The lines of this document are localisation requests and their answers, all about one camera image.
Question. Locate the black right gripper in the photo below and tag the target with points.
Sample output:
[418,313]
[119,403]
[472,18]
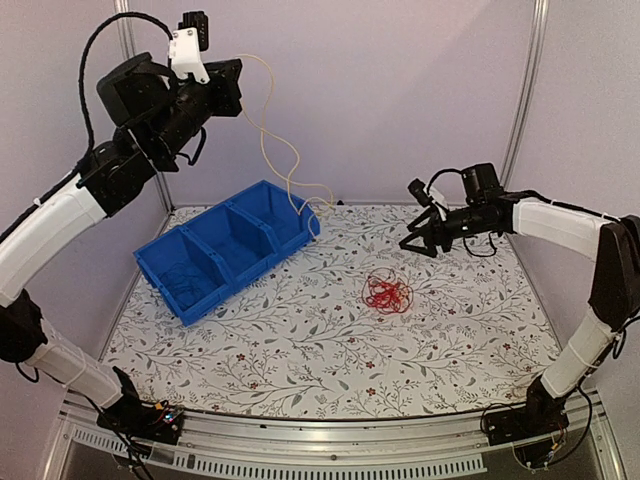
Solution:
[428,231]

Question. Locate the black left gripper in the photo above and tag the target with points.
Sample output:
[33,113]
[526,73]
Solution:
[225,73]

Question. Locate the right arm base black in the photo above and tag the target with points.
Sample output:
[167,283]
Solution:
[541,415]

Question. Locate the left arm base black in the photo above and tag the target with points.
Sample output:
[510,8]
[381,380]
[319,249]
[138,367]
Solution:
[130,416]

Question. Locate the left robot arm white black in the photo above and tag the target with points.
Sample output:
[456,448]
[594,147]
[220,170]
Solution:
[156,108]

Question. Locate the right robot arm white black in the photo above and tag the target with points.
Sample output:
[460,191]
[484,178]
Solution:
[458,204]

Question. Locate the floral patterned table mat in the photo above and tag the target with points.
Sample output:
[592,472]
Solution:
[349,327]

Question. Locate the blue three-compartment plastic bin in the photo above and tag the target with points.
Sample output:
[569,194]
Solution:
[198,265]

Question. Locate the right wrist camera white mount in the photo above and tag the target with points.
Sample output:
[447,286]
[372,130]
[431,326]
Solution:
[429,197]

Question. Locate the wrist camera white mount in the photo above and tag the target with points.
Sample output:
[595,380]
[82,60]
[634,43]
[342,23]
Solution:
[429,197]
[189,40]

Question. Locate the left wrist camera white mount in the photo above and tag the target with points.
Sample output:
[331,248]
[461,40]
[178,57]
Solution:
[189,40]

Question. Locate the left aluminium frame post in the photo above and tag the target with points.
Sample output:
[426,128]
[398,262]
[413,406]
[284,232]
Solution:
[128,46]

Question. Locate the aluminium frame post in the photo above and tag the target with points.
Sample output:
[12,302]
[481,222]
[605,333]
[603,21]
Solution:
[128,46]
[532,65]

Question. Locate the right aluminium frame post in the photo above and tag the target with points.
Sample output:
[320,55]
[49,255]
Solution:
[532,65]

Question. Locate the aluminium front rail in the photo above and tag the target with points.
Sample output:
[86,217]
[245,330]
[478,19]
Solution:
[456,446]

